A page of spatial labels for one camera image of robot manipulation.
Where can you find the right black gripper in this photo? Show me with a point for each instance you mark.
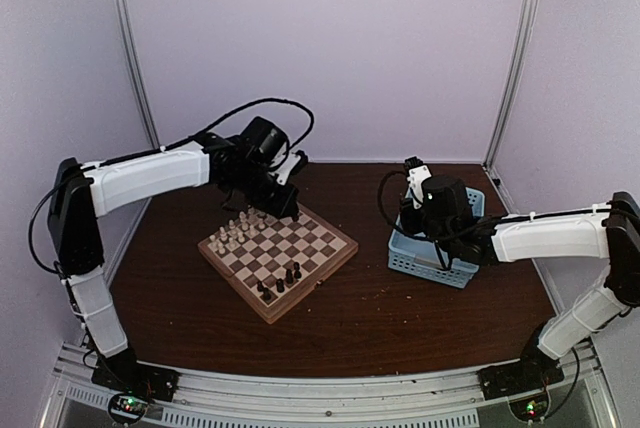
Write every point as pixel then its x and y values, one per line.
pixel 408 222

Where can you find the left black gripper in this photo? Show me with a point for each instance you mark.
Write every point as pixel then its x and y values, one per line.
pixel 281 208

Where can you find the light blue plastic basket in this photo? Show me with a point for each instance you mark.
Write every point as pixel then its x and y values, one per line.
pixel 416 256

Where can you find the wooden chess board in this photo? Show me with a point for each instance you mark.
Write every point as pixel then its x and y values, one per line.
pixel 318 246

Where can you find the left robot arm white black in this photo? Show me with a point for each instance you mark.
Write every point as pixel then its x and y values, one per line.
pixel 258 163

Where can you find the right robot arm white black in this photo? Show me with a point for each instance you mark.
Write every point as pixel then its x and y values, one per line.
pixel 602 238

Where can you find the row of white chess pieces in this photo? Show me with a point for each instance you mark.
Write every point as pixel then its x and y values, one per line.
pixel 237 232

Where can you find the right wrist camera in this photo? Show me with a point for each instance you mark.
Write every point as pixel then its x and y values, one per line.
pixel 416 173

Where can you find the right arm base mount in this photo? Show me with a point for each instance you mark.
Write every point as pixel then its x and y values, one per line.
pixel 511 379

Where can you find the front aluminium rail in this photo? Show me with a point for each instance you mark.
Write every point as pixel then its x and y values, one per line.
pixel 452 398

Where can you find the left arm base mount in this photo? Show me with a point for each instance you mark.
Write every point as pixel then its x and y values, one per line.
pixel 138 379

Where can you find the right aluminium frame post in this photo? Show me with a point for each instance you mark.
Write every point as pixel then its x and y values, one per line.
pixel 524 32

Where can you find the aluminium frame post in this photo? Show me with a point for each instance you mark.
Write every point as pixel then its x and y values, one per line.
pixel 134 71
pixel 524 32

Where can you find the left aluminium frame post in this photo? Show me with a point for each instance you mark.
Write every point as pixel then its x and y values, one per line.
pixel 134 71

